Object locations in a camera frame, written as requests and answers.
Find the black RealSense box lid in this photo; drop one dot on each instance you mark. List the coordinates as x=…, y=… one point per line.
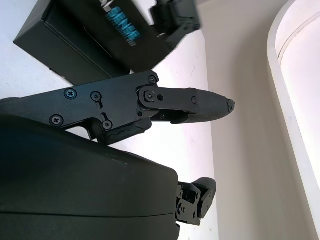
x=105, y=32

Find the white curved container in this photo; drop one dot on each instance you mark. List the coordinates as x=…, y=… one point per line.
x=297, y=100

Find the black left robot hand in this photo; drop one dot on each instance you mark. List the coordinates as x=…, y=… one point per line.
x=177, y=20

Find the black camera box base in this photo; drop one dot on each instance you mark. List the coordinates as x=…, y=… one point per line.
x=57, y=55

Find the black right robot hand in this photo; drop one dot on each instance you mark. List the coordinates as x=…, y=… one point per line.
x=75, y=190

